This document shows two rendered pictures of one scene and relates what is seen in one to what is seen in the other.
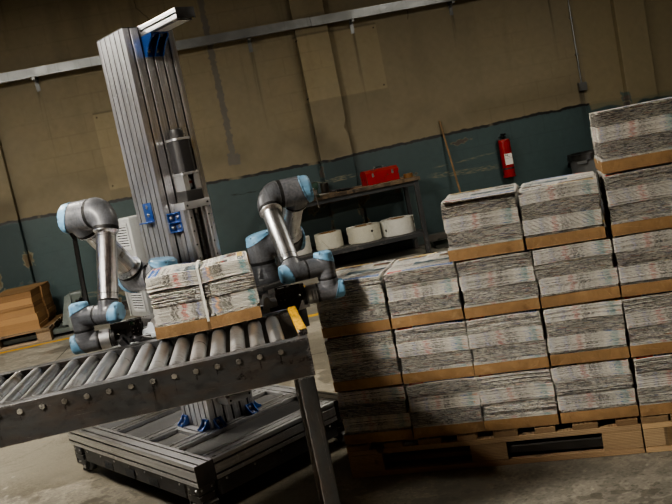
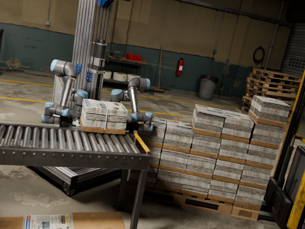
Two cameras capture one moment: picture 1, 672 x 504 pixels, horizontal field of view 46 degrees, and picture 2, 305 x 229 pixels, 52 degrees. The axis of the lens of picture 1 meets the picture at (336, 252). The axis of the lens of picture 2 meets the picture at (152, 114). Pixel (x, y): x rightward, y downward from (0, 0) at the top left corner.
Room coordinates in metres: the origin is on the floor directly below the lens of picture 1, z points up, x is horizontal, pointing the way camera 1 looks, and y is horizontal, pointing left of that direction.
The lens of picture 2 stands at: (0.13, 0.75, 1.72)
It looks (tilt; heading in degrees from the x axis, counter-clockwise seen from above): 14 degrees down; 346
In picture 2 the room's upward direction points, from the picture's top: 11 degrees clockwise
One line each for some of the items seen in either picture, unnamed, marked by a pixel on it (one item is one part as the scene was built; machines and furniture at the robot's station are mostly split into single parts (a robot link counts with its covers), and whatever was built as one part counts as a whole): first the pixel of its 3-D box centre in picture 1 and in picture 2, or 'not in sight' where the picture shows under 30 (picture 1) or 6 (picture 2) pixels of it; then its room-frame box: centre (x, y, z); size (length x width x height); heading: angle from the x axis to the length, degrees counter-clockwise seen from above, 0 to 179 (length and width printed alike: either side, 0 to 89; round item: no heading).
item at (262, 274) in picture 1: (264, 271); not in sight; (3.63, 0.34, 0.87); 0.15 x 0.15 x 0.10
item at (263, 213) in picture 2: (632, 434); (227, 207); (2.94, -0.98, 0.05); 1.05 x 0.10 x 0.04; 74
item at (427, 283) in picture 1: (476, 352); (185, 163); (3.20, -0.49, 0.42); 1.17 x 0.39 x 0.83; 74
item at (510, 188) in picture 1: (480, 193); (209, 110); (3.15, -0.61, 1.06); 0.37 x 0.29 x 0.01; 165
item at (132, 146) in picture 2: (275, 334); (131, 145); (2.64, 0.26, 0.77); 0.47 x 0.05 x 0.05; 6
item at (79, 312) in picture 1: (84, 316); (51, 109); (2.96, 0.97, 0.92); 0.11 x 0.08 x 0.11; 69
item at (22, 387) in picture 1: (21, 391); (27, 139); (2.55, 1.09, 0.77); 0.47 x 0.05 x 0.05; 6
